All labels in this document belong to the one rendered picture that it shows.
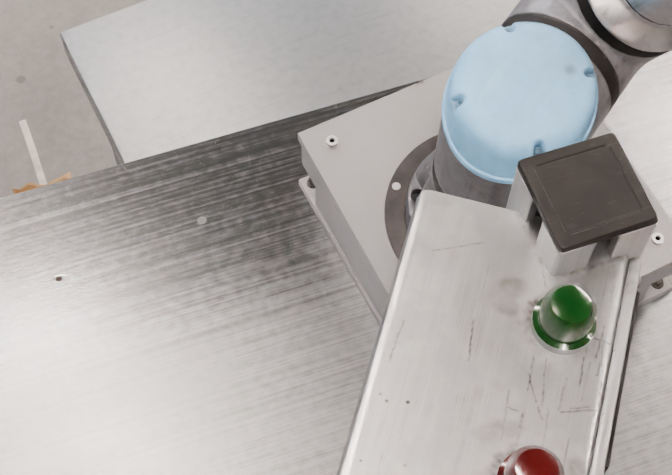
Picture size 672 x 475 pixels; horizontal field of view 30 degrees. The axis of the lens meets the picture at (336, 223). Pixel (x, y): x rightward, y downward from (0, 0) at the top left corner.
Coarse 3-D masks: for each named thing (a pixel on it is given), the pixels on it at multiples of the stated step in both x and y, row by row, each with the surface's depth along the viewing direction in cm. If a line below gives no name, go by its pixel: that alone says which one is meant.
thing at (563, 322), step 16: (560, 288) 50; (576, 288) 50; (544, 304) 50; (560, 304) 49; (576, 304) 49; (592, 304) 49; (544, 320) 50; (560, 320) 49; (576, 320) 49; (592, 320) 49; (544, 336) 50; (560, 336) 50; (576, 336) 50; (592, 336) 50; (560, 352) 50; (576, 352) 51
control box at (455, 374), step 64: (448, 256) 53; (512, 256) 53; (384, 320) 51; (448, 320) 51; (512, 320) 51; (384, 384) 50; (448, 384) 50; (512, 384) 50; (576, 384) 50; (384, 448) 49; (448, 448) 49; (512, 448) 49; (576, 448) 49
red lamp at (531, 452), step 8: (520, 448) 47; (528, 448) 47; (536, 448) 46; (544, 448) 47; (512, 456) 47; (520, 456) 46; (528, 456) 46; (536, 456) 46; (544, 456) 46; (552, 456) 46; (504, 464) 48; (512, 464) 46; (520, 464) 46; (528, 464) 46; (536, 464) 46; (544, 464) 46; (552, 464) 46; (560, 464) 46; (504, 472) 47; (512, 472) 46; (520, 472) 46; (528, 472) 46; (536, 472) 46; (544, 472) 46; (552, 472) 46; (560, 472) 46
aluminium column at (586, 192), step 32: (544, 160) 52; (576, 160) 52; (608, 160) 52; (512, 192) 54; (544, 192) 51; (576, 192) 51; (608, 192) 52; (640, 192) 51; (544, 224) 51; (576, 224) 51; (608, 224) 51; (640, 224) 51; (544, 256) 52; (576, 256) 51; (640, 256) 54
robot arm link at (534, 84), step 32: (512, 32) 99; (544, 32) 99; (576, 32) 100; (480, 64) 98; (512, 64) 98; (544, 64) 98; (576, 64) 97; (608, 64) 101; (448, 96) 99; (480, 96) 97; (512, 96) 97; (544, 96) 97; (576, 96) 96; (608, 96) 102; (448, 128) 100; (480, 128) 96; (512, 128) 96; (544, 128) 96; (576, 128) 96; (448, 160) 103; (480, 160) 98; (512, 160) 96; (448, 192) 106; (480, 192) 102
